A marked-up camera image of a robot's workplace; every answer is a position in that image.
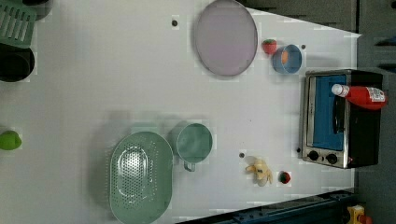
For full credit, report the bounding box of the red ketchup bottle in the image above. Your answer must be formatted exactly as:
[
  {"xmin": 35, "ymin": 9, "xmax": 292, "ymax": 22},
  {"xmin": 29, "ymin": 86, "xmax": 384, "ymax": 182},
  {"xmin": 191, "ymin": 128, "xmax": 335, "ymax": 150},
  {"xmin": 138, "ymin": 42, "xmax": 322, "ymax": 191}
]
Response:
[{"xmin": 332, "ymin": 84, "xmax": 388, "ymax": 110}]

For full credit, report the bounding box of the red strawberry toy near oven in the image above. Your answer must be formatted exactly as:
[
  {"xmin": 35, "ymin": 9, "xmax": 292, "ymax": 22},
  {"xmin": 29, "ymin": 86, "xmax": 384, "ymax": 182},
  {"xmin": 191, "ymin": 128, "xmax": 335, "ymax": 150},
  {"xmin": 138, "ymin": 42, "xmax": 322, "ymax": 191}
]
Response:
[{"xmin": 278, "ymin": 171, "xmax": 291, "ymax": 184}]

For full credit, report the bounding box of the black toaster oven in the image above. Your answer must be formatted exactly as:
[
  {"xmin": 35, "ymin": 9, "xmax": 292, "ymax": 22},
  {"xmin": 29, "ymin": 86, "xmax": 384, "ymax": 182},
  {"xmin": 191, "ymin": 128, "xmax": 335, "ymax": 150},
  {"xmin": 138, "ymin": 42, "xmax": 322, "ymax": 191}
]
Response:
[{"xmin": 301, "ymin": 69, "xmax": 383, "ymax": 169}]

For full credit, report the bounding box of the green mug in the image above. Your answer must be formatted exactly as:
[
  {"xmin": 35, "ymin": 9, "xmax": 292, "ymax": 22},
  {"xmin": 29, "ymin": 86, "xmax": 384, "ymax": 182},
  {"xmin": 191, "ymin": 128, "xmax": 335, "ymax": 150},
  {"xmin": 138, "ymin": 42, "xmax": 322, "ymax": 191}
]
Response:
[{"xmin": 175, "ymin": 123, "xmax": 213, "ymax": 172}]

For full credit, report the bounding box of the lilac round plate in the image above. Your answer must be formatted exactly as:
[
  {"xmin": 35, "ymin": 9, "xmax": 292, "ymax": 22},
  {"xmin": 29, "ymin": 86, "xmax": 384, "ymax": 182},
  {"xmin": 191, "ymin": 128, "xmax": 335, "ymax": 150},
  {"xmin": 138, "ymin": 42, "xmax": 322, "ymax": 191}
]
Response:
[{"xmin": 194, "ymin": 0, "xmax": 258, "ymax": 77}]

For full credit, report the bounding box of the green oval colander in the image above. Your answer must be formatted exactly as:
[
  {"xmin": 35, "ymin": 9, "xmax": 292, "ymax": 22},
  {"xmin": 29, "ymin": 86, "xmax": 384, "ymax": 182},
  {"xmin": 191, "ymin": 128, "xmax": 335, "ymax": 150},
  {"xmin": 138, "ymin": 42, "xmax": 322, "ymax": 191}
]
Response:
[{"xmin": 109, "ymin": 132, "xmax": 173, "ymax": 224}]

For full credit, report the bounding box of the peeled banana toy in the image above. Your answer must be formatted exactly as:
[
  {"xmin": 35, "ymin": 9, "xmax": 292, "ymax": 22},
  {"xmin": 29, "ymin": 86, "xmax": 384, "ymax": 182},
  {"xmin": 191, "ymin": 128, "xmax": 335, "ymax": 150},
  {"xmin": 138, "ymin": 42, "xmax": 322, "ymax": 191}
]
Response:
[{"xmin": 246, "ymin": 158, "xmax": 273, "ymax": 187}]

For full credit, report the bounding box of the orange fruit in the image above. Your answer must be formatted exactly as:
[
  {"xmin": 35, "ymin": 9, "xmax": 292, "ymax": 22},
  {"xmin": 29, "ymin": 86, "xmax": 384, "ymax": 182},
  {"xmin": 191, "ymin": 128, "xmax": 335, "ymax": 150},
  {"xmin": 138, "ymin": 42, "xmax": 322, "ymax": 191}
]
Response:
[{"xmin": 281, "ymin": 51, "xmax": 289, "ymax": 64}]

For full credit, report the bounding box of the blue bowl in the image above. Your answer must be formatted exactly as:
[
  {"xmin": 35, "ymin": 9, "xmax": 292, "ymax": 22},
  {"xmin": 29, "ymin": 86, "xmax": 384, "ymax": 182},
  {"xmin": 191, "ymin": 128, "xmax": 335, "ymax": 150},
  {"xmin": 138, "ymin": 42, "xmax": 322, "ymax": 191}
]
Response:
[{"xmin": 272, "ymin": 45, "xmax": 303, "ymax": 74}]

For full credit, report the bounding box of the black cylinder cup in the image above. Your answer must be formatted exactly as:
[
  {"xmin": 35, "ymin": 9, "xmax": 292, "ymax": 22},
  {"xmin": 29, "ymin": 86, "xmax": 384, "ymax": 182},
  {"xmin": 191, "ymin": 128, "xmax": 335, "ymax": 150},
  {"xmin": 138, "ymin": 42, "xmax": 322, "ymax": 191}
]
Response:
[{"xmin": 0, "ymin": 44, "xmax": 35, "ymax": 82}]

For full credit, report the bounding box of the green pear toy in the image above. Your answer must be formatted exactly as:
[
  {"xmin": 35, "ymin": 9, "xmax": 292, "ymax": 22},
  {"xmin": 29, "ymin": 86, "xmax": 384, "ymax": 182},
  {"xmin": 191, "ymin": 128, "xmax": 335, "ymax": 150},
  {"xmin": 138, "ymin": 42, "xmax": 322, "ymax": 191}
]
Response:
[{"xmin": 0, "ymin": 131, "xmax": 22, "ymax": 150}]

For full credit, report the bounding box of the green slotted basket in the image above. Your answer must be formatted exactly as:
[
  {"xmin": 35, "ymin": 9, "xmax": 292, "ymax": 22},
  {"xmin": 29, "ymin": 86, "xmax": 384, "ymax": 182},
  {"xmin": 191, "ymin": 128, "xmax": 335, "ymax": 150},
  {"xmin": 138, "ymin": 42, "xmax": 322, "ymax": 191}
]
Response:
[{"xmin": 0, "ymin": 0, "xmax": 36, "ymax": 49}]

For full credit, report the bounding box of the blue metal frame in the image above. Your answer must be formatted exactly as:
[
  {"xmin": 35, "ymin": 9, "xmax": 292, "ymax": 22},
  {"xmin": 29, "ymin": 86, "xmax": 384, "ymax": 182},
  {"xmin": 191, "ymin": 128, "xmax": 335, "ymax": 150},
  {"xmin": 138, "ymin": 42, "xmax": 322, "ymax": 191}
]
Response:
[{"xmin": 178, "ymin": 190, "xmax": 357, "ymax": 224}]

